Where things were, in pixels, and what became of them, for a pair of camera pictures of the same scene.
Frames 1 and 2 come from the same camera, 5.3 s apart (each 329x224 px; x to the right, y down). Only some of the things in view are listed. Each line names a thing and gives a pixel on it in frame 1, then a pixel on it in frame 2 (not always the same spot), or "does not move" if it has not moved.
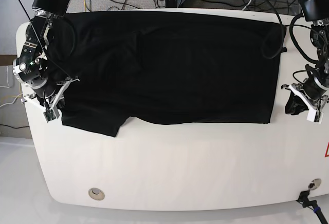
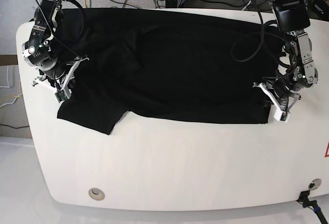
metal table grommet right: (314, 184) does not move
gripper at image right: (312, 91) → (282, 96)
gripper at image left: (47, 96) → (61, 77)
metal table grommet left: (96, 193) does not move
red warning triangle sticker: (326, 154) does not move
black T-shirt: (179, 68) does not move
